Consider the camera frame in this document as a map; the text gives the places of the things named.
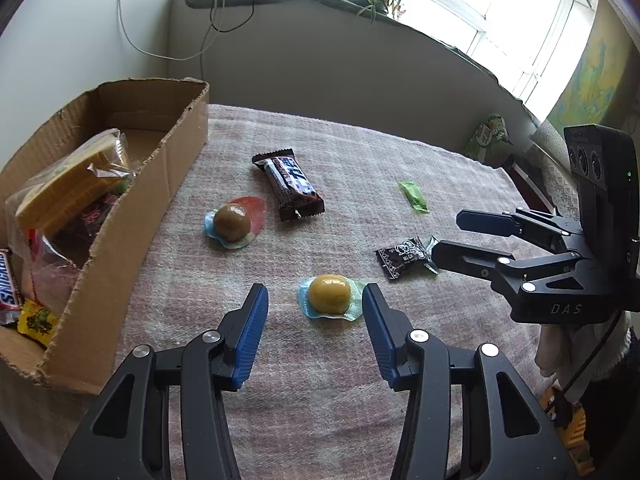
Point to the red clear snack packet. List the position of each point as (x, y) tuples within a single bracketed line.
[(50, 265), (92, 217)]

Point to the black candy packet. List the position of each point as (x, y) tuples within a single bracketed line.
[(400, 257)]

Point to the brown chocolate bar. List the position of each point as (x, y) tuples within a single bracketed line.
[(9, 285), (290, 185)]

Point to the green candy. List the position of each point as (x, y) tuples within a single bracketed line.
[(414, 196)]

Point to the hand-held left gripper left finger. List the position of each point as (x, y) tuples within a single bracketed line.
[(250, 335)]

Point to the yellow candy packet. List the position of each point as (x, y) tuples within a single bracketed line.
[(37, 322)]

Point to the yellow jelly cup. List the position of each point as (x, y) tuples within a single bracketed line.
[(327, 292)]

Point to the wall map scroll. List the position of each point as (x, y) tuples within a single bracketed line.
[(595, 85)]

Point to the person's right forearm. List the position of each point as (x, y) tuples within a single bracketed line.
[(550, 350)]

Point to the green gift bag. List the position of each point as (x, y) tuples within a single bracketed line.
[(487, 135)]

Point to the brown cardboard box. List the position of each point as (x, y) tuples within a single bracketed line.
[(150, 200)]

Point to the clear wafer package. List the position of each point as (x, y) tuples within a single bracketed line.
[(65, 190)]

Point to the white framed window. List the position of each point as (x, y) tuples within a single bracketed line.
[(525, 10)]

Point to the brown jelly cup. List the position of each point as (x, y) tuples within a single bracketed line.
[(232, 222)]

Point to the white lace cloth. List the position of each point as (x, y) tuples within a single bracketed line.
[(555, 180)]

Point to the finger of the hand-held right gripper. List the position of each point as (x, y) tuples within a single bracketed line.
[(460, 260), (480, 220)]

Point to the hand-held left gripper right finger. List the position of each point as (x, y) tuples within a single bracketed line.
[(380, 335)]

